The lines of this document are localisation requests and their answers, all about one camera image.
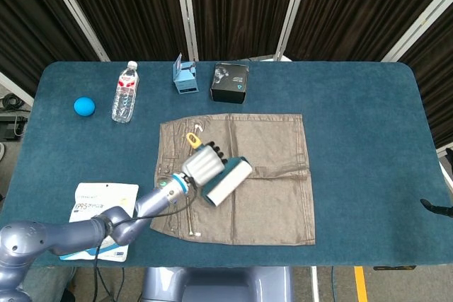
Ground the brown skirt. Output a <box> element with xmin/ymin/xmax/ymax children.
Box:
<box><xmin>149</xmin><ymin>112</ymin><xmax>316</xmax><ymax>246</ymax></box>

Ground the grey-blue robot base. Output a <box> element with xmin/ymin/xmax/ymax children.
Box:
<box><xmin>140</xmin><ymin>266</ymin><xmax>294</xmax><ymax>302</ymax></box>

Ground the clear plastic water bottle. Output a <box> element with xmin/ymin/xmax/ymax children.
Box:
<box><xmin>111</xmin><ymin>61</ymin><xmax>140</xmax><ymax>124</ymax></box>

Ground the light blue open box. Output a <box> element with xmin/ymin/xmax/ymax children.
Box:
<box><xmin>172</xmin><ymin>52</ymin><xmax>200</xmax><ymax>95</ymax></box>

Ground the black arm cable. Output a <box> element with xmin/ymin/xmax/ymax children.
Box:
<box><xmin>91</xmin><ymin>178</ymin><xmax>199</xmax><ymax>302</ymax></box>

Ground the black printed box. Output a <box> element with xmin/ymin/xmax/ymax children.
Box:
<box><xmin>210</xmin><ymin>62</ymin><xmax>250</xmax><ymax>105</ymax></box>

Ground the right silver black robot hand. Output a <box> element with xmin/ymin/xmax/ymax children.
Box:
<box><xmin>420</xmin><ymin>199</ymin><xmax>453</xmax><ymax>216</ymax></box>

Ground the teal handled lint roller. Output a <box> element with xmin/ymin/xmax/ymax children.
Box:
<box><xmin>185</xmin><ymin>132</ymin><xmax>253</xmax><ymax>207</ymax></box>

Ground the teal table cloth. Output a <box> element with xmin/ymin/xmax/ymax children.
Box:
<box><xmin>0</xmin><ymin>60</ymin><xmax>449</xmax><ymax>268</ymax></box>

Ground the white framed dark partition screen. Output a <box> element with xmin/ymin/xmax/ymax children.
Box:
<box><xmin>0</xmin><ymin>0</ymin><xmax>453</xmax><ymax>154</ymax></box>

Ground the white face mask package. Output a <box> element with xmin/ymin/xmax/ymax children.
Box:
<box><xmin>58</xmin><ymin>182</ymin><xmax>139</xmax><ymax>263</ymax></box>

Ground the blue ball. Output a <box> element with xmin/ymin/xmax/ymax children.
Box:
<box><xmin>74</xmin><ymin>96</ymin><xmax>96</xmax><ymax>117</ymax></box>

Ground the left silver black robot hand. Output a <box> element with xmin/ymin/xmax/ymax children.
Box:
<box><xmin>181</xmin><ymin>141</ymin><xmax>229</xmax><ymax>187</ymax></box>

